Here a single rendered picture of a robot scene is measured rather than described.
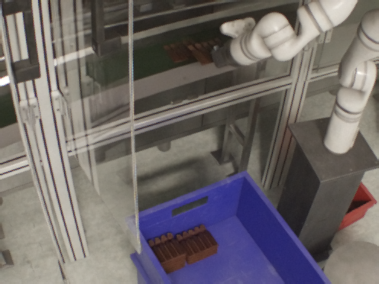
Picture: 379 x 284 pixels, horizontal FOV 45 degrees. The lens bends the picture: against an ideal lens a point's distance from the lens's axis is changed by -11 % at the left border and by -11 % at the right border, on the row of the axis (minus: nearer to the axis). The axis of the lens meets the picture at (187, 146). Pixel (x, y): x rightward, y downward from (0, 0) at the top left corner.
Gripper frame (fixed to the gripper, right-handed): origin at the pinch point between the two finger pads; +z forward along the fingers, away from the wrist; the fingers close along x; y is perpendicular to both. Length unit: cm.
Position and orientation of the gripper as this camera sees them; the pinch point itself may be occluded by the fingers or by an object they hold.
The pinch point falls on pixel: (213, 52)
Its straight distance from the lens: 135.0
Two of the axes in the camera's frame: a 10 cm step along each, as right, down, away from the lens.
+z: -3.3, 0.1, 9.4
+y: 3.1, 9.5, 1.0
